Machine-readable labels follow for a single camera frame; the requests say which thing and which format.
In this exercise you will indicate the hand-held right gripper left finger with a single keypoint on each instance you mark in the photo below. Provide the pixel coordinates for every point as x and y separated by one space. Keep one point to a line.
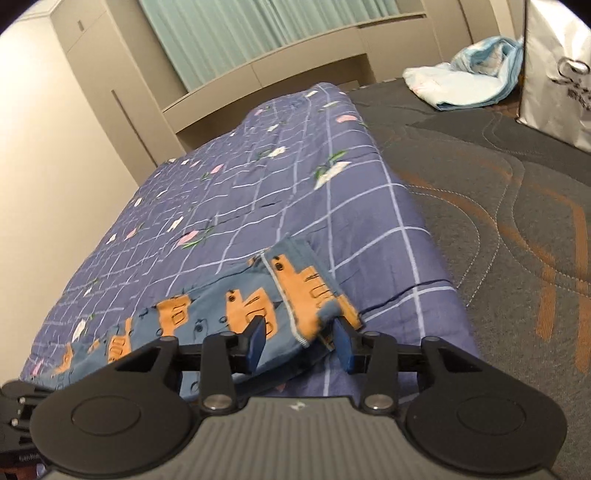
256 344

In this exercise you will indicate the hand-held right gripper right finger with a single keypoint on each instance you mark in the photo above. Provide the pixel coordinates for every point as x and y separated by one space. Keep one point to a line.
344 347

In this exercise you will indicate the blue pants with orange print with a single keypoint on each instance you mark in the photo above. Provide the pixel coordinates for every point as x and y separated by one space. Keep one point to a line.
207 318

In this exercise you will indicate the blue checked floral quilt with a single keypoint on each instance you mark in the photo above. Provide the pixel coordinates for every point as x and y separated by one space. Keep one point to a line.
231 207

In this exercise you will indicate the grey mattress with orange lines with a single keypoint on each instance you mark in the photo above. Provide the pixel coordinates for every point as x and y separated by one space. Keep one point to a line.
508 230

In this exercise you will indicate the beige window shelf cabinet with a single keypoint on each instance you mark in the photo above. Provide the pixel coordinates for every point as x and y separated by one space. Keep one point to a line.
286 69

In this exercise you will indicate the beige tall wardrobe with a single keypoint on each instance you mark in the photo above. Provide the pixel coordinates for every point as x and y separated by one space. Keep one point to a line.
450 21
106 92

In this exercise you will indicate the light blue blanket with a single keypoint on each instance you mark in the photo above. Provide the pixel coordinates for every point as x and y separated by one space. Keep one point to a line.
480 69

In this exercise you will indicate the pale green curtain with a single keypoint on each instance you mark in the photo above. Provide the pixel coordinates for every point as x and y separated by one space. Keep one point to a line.
258 32

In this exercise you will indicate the white shopping bag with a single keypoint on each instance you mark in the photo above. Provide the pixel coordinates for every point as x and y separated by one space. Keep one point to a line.
554 69

